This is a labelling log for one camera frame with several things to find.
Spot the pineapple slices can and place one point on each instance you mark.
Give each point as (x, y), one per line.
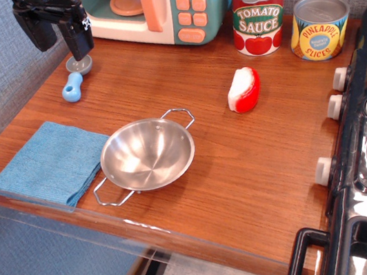
(318, 29)

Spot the blue folded cloth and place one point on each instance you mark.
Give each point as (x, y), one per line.
(57, 165)

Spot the red and white toy vegetable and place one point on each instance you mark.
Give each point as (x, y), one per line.
(244, 92)

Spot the white stove knob bottom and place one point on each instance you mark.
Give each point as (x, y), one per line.
(322, 172)

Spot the clear acrylic table guard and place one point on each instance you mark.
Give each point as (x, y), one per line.
(78, 224)

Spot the tomato sauce can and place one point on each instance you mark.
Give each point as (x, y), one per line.
(257, 26)

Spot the white stove knob top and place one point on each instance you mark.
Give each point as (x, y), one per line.
(339, 78)

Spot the black oven door handle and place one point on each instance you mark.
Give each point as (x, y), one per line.
(307, 237)

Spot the white stove knob middle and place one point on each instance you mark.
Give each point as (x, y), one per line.
(334, 106)

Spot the orange microwave turntable plate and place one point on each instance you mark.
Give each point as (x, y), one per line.
(126, 8)

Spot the blue and grey toy scoop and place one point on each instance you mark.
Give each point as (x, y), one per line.
(71, 92)

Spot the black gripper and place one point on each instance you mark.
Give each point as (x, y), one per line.
(36, 17)

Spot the teal toy microwave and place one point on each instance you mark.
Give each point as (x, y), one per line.
(181, 22)

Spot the white stove knob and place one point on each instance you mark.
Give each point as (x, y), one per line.
(322, 172)
(334, 106)
(339, 78)

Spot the steel two-handled bowl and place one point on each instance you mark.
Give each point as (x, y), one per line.
(148, 154)

